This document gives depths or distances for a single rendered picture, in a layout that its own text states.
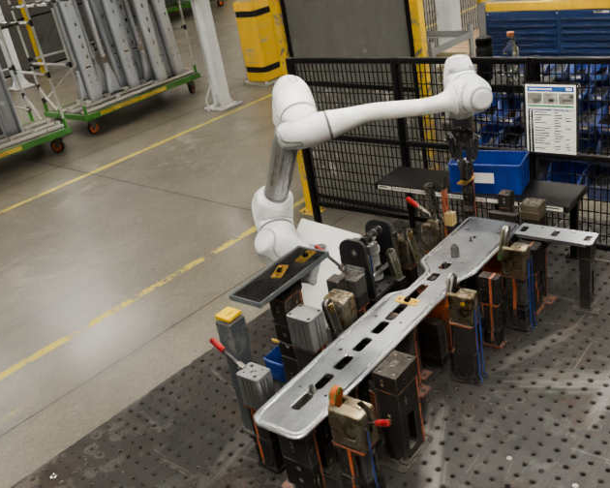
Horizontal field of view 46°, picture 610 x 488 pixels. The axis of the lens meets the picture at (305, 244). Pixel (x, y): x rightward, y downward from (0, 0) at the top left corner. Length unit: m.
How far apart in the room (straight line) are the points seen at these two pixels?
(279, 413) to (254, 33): 8.29
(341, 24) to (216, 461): 3.25
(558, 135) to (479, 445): 1.36
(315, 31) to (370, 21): 0.50
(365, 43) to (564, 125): 2.06
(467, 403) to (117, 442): 1.20
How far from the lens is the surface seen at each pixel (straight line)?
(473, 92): 2.38
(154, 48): 10.18
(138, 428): 2.71
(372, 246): 2.52
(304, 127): 2.48
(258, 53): 10.09
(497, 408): 2.48
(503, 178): 3.09
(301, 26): 5.22
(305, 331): 2.27
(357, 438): 1.97
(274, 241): 2.85
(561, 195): 3.09
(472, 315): 2.42
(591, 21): 4.44
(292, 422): 2.05
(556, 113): 3.11
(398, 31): 4.68
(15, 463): 4.04
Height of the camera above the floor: 2.29
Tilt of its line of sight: 26 degrees down
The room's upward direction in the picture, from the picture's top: 11 degrees counter-clockwise
